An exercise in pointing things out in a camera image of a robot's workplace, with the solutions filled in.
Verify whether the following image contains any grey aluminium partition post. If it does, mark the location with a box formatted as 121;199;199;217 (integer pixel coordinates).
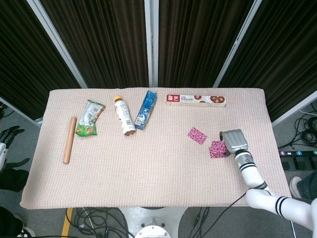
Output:
144;0;159;88
212;0;263;88
26;0;88;89

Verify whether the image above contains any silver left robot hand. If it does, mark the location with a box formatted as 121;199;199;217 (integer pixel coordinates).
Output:
0;125;31;172

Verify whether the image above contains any white person shoe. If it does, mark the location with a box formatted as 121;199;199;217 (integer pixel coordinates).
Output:
289;176;310;199

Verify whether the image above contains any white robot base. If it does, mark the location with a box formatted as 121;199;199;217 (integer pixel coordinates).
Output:
118;207;189;238

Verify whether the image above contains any yellow floor tape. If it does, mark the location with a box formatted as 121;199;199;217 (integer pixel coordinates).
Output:
61;207;74;238

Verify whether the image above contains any brown cardboard tube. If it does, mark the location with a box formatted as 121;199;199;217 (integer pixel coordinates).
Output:
62;116;78;165

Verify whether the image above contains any magenta patterned cloth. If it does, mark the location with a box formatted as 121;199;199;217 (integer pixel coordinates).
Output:
209;146;227;159

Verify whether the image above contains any pink waffle tablecloth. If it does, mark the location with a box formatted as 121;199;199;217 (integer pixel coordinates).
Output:
19;87;292;210

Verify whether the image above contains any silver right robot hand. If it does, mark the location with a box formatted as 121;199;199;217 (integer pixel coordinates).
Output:
219;128;249;157

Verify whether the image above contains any black power strip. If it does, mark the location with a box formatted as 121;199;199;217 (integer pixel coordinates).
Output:
278;149;317;157

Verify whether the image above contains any dark corrugated partition panel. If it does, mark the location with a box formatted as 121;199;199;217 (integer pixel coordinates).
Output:
0;0;82;119
217;0;317;122
41;0;151;89
158;0;256;88

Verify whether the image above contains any white bottle yellow cap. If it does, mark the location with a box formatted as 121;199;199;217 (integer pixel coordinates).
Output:
113;96;136;136

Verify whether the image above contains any green snack bag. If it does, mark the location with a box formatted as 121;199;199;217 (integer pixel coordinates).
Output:
75;99;106;137

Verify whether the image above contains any dark trouser leg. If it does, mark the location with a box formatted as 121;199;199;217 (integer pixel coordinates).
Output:
296;170;317;201

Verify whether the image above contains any grey partition base rail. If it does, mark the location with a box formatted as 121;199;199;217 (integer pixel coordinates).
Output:
271;90;317;126
0;96;43;127

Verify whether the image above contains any blue rectangular carton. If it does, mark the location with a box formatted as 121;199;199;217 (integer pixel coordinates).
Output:
134;90;158;131

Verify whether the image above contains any white red wrap box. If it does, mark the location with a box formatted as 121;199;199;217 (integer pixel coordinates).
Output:
165;94;226;108

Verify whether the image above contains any white black sneaker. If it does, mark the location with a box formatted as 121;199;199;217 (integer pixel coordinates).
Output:
21;227;36;238

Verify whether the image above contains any black floor cable bundle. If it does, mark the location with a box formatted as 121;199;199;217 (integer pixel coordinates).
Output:
65;207;129;238
284;109;317;149
189;207;211;238

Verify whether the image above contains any black fabric object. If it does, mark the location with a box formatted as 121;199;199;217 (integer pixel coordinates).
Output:
0;207;23;238

